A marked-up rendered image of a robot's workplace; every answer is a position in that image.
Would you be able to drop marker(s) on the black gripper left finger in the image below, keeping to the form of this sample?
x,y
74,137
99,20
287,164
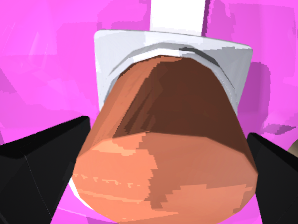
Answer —
x,y
35,171

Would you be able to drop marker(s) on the brown cylinder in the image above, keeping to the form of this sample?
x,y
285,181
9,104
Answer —
x,y
167,148

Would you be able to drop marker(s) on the white round disc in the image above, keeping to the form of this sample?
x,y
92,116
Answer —
x,y
75,192

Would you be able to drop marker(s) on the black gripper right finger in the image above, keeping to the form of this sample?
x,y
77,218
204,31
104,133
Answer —
x,y
277,183

